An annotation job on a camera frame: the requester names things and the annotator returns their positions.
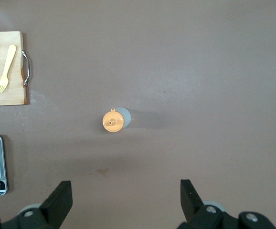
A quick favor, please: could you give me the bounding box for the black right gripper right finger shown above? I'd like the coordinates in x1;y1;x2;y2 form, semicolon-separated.
177;178;276;229

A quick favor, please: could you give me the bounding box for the wooden cutting board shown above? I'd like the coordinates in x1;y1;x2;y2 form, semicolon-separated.
0;31;31;107

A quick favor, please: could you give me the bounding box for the yellow plastic fork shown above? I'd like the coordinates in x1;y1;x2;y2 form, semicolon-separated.
0;44;17;94

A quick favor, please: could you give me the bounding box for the translucent sauce bottle orange cap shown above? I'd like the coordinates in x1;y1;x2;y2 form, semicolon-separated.
102;107;132;133

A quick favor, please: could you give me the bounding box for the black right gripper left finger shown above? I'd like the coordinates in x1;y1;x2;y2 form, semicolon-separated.
0;180;73;229

